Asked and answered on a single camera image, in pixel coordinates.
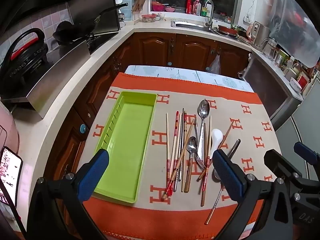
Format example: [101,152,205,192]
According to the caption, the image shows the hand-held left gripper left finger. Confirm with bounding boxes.
[27,149,110,240]

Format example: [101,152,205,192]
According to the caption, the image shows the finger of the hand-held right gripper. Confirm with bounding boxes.
[294,142,320,166]
[264,149,302,180]

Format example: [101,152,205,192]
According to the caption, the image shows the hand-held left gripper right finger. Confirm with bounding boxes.
[212,149,294,240]

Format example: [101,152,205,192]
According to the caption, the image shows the grey metal utensil handle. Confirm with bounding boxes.
[226,139,241,160]

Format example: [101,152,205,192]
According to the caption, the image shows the metal fork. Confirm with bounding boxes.
[194,119,206,170]

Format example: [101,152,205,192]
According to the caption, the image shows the silver metal chopsticks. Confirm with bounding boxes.
[201,115,212,207]

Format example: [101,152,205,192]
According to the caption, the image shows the long thin-handled metal spoon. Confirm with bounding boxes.
[205,168,224,225]

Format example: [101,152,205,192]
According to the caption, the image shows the bamboo chopstick dark band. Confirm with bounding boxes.
[182,130,187,193]

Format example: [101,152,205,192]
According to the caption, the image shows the green plastic utensil tray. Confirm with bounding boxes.
[93,91,158,204]

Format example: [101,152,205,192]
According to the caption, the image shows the small spoon wooden handle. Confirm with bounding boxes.
[184,136,198,193]

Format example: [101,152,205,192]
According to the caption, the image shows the metal chopstick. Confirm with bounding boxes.
[174,108,185,192]
[178,112,187,182]

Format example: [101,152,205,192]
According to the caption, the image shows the red white patterned chopstick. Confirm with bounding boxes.
[166,111,180,197]

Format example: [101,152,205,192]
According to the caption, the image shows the light bamboo chopstick red band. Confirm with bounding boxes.
[165,113,171,182]

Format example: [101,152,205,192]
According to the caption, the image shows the grey refrigerator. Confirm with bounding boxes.
[274,77,320,180]

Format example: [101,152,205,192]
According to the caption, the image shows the white ceramic spoon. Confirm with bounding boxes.
[209,128,224,159]

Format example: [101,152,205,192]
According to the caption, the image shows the orange beige printed cloth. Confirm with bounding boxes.
[82,72,282,240]

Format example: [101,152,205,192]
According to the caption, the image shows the large metal spoon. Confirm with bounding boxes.
[196,99,210,162]

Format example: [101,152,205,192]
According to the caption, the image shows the white bowl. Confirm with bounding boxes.
[290,77,303,92]

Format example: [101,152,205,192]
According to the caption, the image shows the stainless steel cabinet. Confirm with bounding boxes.
[241,52,298,128]

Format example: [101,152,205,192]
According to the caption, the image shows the row of condiment jars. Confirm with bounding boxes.
[275,50,320,90]

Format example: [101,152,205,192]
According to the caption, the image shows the smartphone with lit screen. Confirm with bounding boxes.
[0,147,23,207]

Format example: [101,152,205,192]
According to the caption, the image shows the low stainless steel stove guard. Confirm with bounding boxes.
[0,40,91,119]

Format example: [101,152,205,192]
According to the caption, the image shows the glass pitcher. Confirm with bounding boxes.
[262,39,278,58]

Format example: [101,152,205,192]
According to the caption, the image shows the clear hanging plastic bag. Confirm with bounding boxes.
[209,54,222,74]

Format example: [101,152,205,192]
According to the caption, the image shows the pale blue floral tablecloth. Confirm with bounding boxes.
[124,65,254,93]

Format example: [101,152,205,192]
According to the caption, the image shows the stainless electric kettle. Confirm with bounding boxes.
[254,21,271,47]

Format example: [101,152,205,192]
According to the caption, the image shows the large translucent plastic bag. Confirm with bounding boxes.
[270,0,320,68]

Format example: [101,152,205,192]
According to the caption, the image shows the brown wooden kitchen cabinets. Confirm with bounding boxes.
[45,31,252,180]

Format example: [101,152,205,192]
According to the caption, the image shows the red pan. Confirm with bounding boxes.
[217,24,239,37]

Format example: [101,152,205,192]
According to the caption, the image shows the black wok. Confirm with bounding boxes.
[52,21,95,44]

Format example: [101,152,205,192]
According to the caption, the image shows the stainless steel sink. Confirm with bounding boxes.
[171,20,218,32]

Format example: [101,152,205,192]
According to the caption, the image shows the black frying pan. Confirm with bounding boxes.
[93,3,129,24]

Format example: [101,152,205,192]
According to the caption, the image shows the chrome faucet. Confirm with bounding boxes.
[204,0,215,29]

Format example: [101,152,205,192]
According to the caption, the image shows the black range hood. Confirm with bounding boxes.
[7,0,75,30]

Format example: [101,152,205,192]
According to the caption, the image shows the black electric cooker red handle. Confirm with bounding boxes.
[0,28,49,90]

